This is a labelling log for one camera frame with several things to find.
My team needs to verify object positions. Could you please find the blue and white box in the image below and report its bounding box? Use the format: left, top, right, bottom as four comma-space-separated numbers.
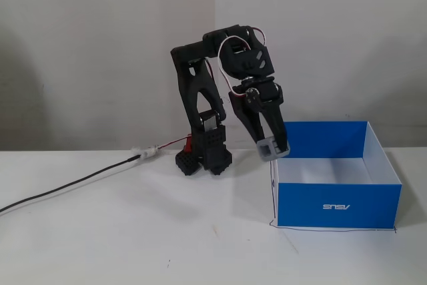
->
269, 120, 404, 229

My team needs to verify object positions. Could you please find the red power wire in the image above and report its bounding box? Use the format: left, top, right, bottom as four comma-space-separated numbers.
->
156, 135, 193, 150

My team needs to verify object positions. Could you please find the white taped cable connector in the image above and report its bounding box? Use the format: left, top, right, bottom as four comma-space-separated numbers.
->
131, 144, 163, 160

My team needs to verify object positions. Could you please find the gray block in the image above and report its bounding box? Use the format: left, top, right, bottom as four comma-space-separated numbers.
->
256, 135, 292, 162

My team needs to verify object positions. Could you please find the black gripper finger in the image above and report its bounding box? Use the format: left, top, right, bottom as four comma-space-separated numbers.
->
263, 106, 289, 151
233, 104, 265, 148

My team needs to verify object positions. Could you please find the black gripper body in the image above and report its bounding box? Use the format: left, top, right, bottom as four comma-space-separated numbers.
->
228, 79, 284, 112

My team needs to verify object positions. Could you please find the black power cable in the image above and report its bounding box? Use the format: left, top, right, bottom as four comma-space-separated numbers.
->
0, 154, 141, 214

